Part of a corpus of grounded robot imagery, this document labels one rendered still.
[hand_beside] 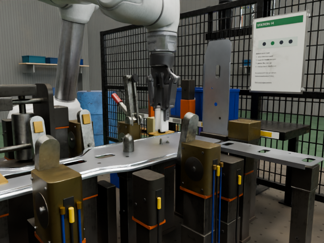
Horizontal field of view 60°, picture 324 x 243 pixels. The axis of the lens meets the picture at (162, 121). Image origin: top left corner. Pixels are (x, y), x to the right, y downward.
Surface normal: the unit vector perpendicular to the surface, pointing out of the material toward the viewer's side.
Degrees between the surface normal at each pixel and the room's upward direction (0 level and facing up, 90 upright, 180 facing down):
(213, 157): 90
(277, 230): 0
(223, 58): 90
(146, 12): 126
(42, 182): 90
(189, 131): 102
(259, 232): 0
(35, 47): 90
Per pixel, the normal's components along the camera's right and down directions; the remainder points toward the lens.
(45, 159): 0.67, 0.31
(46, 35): 0.79, 0.09
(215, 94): -0.73, 0.11
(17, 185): 0.00, -0.99
